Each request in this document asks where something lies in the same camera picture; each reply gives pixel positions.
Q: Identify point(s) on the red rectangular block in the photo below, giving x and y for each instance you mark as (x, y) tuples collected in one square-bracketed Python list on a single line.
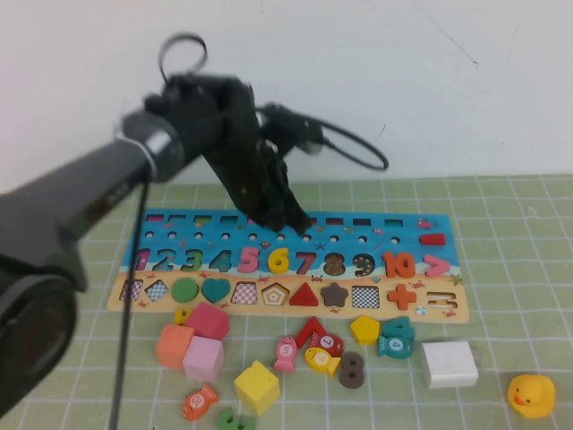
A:
[(431, 239)]

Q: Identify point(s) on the red fish numbered seven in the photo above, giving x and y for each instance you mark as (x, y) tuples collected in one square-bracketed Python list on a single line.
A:
[(330, 342)]

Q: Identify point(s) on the magenta wooden cube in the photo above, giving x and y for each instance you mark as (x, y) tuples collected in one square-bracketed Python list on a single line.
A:
[(209, 320)]

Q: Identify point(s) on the teal heart piece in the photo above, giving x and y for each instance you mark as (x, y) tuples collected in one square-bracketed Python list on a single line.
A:
[(216, 289)]

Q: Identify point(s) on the white rectangular block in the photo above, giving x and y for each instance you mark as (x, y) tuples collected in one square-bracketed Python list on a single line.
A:
[(447, 365)]

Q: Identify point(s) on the pink fish numbered five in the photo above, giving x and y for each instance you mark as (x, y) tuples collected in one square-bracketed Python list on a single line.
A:
[(285, 354)]

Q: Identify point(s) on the light pink wooden cube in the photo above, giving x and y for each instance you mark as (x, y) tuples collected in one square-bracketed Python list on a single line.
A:
[(202, 358)]

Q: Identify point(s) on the yellow number six piece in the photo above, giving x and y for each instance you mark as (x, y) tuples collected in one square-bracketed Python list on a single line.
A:
[(272, 260)]

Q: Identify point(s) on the red number seven piece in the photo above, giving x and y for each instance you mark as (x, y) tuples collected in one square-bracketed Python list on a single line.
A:
[(310, 331)]

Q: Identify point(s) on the teal fish numbered four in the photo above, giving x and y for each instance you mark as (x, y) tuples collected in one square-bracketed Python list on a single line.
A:
[(395, 346)]

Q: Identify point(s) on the yellow pentagon piece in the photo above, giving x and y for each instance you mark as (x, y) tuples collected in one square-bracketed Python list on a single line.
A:
[(364, 329)]

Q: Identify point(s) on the orange plus sign piece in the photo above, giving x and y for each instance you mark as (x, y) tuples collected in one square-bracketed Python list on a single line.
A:
[(401, 297)]

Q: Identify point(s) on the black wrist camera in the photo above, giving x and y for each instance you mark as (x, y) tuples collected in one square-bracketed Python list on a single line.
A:
[(291, 125)]

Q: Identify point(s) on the white zip tie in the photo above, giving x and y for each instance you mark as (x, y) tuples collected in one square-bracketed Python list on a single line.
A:
[(143, 152)]

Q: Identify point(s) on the yellow wooden cube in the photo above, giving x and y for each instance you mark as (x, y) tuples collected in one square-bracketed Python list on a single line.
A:
[(256, 385)]

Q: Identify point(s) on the small yellow number piece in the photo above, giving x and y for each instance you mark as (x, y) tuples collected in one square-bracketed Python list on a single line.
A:
[(181, 317)]

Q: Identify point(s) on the orange wooden cube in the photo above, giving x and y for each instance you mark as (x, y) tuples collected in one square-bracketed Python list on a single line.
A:
[(173, 347)]

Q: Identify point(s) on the yellow fish numbered six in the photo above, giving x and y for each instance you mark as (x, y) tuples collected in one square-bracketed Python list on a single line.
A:
[(321, 358)]

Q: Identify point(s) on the red triangle piece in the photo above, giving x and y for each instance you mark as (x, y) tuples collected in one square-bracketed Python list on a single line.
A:
[(304, 298)]

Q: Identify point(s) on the colourful number shape puzzle board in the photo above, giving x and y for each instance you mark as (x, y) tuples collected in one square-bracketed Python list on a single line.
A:
[(286, 313)]

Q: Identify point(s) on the yellow rubber duck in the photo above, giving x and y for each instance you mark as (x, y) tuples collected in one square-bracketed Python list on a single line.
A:
[(530, 396)]

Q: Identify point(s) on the pink greater-than sign piece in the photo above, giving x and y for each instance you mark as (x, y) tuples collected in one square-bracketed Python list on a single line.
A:
[(441, 265)]

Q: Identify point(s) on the green circle piece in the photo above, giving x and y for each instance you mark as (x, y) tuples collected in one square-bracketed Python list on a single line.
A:
[(184, 290)]

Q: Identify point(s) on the orange fish numbered ten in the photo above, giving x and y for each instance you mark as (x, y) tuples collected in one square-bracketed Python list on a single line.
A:
[(198, 402)]

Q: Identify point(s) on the teal number four piece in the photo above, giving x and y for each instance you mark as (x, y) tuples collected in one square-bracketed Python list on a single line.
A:
[(404, 323)]

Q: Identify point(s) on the green number three piece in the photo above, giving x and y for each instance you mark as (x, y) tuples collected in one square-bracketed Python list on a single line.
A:
[(196, 265)]

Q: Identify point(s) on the orange number ten piece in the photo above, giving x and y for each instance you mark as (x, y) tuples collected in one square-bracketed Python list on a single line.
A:
[(388, 264)]

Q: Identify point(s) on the pink number five piece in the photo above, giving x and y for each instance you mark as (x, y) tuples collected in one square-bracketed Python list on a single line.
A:
[(245, 260)]

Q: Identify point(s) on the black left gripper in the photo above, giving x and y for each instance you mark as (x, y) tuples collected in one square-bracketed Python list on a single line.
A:
[(255, 174)]

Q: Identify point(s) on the brown number eight piece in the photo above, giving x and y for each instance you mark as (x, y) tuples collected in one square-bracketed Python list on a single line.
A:
[(351, 371)]

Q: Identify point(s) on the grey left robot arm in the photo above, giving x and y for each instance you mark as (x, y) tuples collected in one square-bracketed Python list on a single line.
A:
[(67, 188)]

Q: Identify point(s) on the brown star piece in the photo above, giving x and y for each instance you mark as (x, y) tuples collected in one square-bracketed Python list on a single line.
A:
[(334, 294)]

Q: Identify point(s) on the green checked tablecloth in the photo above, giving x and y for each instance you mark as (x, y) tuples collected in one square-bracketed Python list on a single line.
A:
[(515, 269)]

